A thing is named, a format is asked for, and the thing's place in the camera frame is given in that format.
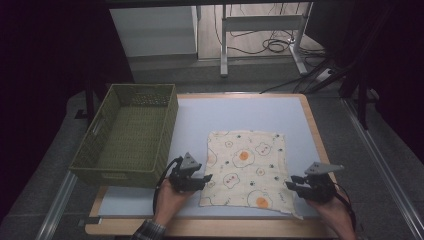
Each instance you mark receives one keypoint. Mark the green woven plastic basket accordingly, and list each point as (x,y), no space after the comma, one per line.
(133,133)

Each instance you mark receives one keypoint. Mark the white cabinet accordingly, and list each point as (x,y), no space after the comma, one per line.
(153,31)

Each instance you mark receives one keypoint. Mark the white metal desk frame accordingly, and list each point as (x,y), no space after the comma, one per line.
(260,23)

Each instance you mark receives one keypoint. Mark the person's right hand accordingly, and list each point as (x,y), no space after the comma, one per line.
(338,220)

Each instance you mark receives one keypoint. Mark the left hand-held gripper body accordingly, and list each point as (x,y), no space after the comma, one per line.
(183,178)

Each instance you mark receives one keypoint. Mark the black tape piece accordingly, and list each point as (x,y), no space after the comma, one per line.
(90,221)

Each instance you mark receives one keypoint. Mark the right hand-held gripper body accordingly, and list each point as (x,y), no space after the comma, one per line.
(320,186)

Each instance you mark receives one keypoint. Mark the person's left hand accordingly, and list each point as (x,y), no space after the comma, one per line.
(168,203)

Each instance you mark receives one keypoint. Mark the black metal stand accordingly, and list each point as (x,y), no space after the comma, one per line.
(362,106)

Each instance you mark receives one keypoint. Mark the white power strip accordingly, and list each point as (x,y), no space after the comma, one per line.
(324,75)

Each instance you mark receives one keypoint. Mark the aluminium rail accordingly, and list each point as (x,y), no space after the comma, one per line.
(56,206)
(383,166)

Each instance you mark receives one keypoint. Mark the cream egg-print cloth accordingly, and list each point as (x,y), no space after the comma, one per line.
(246,166)

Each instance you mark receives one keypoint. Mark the light grey table mat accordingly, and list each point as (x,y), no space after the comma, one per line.
(233,113)

